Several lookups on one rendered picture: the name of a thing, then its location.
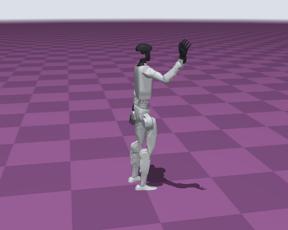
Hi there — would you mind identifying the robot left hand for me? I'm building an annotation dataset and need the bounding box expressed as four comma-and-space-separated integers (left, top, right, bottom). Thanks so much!
129, 105, 135, 125

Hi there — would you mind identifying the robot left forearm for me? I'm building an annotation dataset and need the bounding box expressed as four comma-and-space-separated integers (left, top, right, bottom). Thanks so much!
133, 90, 140, 109

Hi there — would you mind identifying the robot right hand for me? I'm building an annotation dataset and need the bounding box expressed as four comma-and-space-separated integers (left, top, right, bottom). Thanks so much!
178, 39, 191, 64

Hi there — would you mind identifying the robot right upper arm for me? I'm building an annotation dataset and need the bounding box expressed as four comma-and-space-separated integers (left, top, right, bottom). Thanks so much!
142, 67, 173, 83

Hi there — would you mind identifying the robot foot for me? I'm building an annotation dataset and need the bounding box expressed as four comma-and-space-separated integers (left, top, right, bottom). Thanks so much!
128, 175, 141, 183
135, 184, 157, 190

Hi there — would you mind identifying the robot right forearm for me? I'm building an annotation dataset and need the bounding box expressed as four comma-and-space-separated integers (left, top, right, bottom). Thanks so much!
163, 59, 184, 81

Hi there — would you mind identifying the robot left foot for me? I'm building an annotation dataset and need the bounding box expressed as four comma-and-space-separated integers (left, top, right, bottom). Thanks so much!
128, 175, 141, 183

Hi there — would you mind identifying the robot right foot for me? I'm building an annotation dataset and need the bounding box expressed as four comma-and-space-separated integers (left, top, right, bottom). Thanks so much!
135, 184, 157, 190

